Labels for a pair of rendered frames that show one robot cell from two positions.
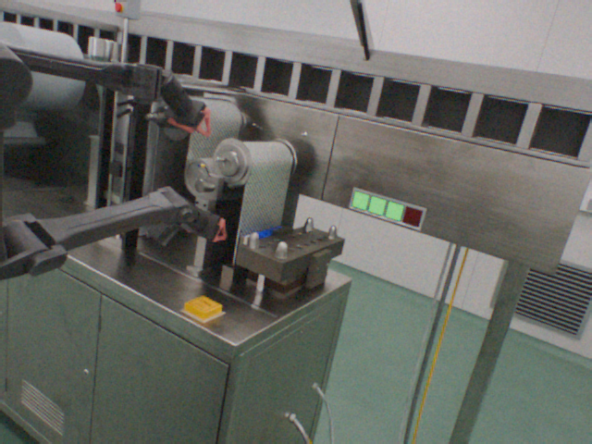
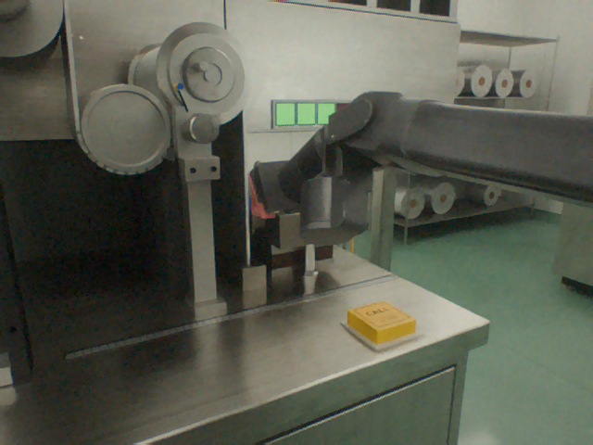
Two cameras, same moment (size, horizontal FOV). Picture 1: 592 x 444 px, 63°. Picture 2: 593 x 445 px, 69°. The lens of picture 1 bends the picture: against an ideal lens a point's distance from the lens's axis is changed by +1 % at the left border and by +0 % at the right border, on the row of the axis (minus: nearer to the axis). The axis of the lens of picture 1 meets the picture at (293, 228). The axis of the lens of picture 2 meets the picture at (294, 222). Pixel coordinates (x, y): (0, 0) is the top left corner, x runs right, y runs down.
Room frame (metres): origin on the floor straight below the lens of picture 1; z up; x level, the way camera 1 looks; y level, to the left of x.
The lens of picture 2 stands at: (0.95, 0.73, 1.21)
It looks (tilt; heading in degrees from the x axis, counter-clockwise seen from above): 15 degrees down; 302
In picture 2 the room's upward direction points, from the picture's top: straight up
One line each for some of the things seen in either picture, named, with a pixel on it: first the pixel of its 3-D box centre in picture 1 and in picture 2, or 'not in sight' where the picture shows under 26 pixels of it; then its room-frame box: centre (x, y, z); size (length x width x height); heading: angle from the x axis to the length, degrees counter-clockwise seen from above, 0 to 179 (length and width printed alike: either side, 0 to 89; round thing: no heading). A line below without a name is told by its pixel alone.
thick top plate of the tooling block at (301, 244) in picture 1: (294, 250); (271, 204); (1.47, -0.02, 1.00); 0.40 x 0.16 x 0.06; 151
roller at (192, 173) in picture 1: (224, 175); (116, 125); (1.59, 0.26, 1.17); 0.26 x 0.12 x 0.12; 151
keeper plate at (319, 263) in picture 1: (319, 268); not in sight; (1.44, -0.11, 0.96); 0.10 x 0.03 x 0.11; 151
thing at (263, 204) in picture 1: (264, 208); (221, 158); (1.50, 0.11, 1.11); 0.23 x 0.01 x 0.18; 151
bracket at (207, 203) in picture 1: (204, 224); (199, 212); (1.40, 0.27, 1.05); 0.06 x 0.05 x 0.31; 151
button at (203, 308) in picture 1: (203, 307); (381, 321); (1.14, 0.19, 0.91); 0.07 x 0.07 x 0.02; 61
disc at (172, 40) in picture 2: (232, 163); (206, 75); (1.42, 0.22, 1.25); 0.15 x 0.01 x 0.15; 61
